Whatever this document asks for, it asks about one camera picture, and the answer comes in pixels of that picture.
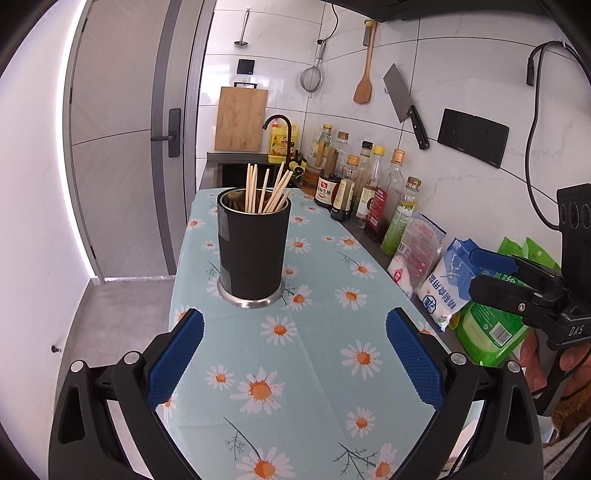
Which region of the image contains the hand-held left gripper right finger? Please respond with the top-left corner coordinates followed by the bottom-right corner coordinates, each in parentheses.
top-left (385, 307), bottom-right (546, 480)

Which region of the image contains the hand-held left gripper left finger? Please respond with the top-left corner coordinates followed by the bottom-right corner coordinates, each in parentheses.
top-left (48, 308), bottom-right (206, 480)

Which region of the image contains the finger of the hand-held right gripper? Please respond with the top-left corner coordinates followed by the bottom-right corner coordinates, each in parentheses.
top-left (468, 248), bottom-right (563, 286)
top-left (469, 274), bottom-right (573, 328)

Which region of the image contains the black cylindrical utensil holder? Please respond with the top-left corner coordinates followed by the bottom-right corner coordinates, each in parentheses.
top-left (216, 187), bottom-right (293, 309)

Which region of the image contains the group of wooden chopsticks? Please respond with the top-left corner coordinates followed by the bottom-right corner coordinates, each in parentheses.
top-left (245, 161), bottom-right (293, 215)

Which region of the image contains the person's right forearm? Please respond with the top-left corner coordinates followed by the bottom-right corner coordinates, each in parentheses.
top-left (542, 390), bottom-right (591, 467)

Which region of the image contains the person's right hand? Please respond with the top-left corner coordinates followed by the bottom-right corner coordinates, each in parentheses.
top-left (521, 331), bottom-right (591, 398)

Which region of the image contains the green sugar bag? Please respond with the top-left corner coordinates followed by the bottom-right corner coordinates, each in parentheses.
top-left (455, 237), bottom-right (561, 368)

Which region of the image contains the blue and white salt bag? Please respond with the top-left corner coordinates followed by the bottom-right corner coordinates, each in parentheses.
top-left (417, 237), bottom-right (481, 333)

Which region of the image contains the pink and clear sugar bag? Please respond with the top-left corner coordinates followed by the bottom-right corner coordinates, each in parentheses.
top-left (387, 212), bottom-right (448, 301)

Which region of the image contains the green packet top right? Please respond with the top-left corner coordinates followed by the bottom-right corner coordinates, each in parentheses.
top-left (381, 176), bottom-right (423, 258)

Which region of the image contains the daisy print tablecloth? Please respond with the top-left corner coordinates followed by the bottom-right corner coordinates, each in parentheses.
top-left (167, 187), bottom-right (476, 480)

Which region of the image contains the white label bottle yellow cap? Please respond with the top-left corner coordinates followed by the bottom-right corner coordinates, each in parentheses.
top-left (351, 145), bottom-right (386, 230)

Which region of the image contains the dark vinegar bottle yellow cap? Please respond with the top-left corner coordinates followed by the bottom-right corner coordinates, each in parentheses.
top-left (330, 154), bottom-right (361, 221)

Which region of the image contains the tall bottle with black cap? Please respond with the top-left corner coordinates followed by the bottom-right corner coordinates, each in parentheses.
top-left (358, 141), bottom-right (374, 185)

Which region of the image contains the grey door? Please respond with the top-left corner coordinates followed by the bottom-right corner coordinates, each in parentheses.
top-left (62, 0), bottom-right (218, 282)

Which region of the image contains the soy sauce bottle red label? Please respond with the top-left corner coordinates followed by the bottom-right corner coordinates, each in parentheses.
top-left (314, 148), bottom-right (345, 208)

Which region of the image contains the black sink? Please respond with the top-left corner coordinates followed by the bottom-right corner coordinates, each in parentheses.
top-left (222, 161), bottom-right (301, 190)

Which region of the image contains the clear bottle with yellow cap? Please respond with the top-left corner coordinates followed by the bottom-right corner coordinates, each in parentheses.
top-left (314, 124), bottom-right (334, 169)

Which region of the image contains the wooden spatula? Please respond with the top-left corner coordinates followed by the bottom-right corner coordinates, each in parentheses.
top-left (353, 19), bottom-right (378, 104)

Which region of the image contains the yellow cooking oil bottle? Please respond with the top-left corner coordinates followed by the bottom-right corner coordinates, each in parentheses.
top-left (268, 117), bottom-right (298, 162)

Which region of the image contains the black faucet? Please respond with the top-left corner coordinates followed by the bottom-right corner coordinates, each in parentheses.
top-left (262, 114), bottom-right (297, 176)

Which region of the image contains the wooden cutting board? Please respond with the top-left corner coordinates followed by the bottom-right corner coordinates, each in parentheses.
top-left (215, 86), bottom-right (269, 153)

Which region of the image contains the metal mesh strainer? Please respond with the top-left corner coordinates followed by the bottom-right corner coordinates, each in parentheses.
top-left (300, 39), bottom-right (328, 99)

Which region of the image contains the black range hood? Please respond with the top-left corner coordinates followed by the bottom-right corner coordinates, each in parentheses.
top-left (330, 0), bottom-right (543, 23)

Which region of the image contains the metal ladle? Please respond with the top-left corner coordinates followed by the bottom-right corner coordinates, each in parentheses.
top-left (235, 9), bottom-right (250, 47)

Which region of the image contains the black wall panel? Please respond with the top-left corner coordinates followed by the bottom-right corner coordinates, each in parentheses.
top-left (437, 108), bottom-right (510, 169)

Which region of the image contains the black cable with plug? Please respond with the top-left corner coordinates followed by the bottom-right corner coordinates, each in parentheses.
top-left (526, 41), bottom-right (591, 232)

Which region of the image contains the cleaver with black handle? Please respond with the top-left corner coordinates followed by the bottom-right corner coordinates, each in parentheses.
top-left (383, 63), bottom-right (430, 151)

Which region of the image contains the black door handle lock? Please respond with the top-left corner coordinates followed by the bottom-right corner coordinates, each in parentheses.
top-left (151, 108), bottom-right (182, 158)

